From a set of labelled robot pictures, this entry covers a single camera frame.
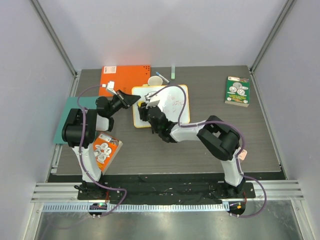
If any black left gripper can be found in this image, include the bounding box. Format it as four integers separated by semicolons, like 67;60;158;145
107;90;140;117

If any cream paper cup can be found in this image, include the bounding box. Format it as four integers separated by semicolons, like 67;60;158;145
142;75;163;87

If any pink eraser block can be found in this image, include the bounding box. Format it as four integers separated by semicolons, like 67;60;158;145
238;149;248;161

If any perforated metal rail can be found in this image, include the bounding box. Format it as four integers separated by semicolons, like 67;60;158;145
42;202;230;213

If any green highlighter pen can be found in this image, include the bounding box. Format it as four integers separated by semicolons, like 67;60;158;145
170;65;176;80

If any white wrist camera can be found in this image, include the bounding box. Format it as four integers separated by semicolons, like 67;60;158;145
106;81;117;95
144;91;160;109

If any green paperback book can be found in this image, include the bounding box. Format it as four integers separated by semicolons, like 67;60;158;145
224;76;250;107

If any blue whiteboard marker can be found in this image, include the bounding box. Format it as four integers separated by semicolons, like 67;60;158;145
155;72;170;84

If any yellow whiteboard eraser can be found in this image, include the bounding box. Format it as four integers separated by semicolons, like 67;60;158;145
137;101;147;108

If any teal folder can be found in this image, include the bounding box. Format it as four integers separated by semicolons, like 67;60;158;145
53;96;98;145

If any orange paperback book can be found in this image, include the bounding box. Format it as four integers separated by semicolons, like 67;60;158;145
93;132;123;174

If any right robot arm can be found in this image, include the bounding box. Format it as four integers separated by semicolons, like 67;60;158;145
138;102;245;198

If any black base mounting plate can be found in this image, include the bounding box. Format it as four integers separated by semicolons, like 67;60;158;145
75;173;256;205

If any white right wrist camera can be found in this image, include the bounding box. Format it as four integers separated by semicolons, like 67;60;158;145
144;91;160;109

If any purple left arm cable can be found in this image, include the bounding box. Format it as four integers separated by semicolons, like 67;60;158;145
77;84;128;218

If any yellow-framed whiteboard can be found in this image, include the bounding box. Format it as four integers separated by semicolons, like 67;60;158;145
131;84;190;128

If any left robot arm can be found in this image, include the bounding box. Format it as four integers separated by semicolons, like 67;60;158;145
61;90;141;200

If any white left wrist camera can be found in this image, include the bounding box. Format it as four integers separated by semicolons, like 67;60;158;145
106;81;117;95

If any orange folder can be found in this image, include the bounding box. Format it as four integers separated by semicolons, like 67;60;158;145
100;65;151;94

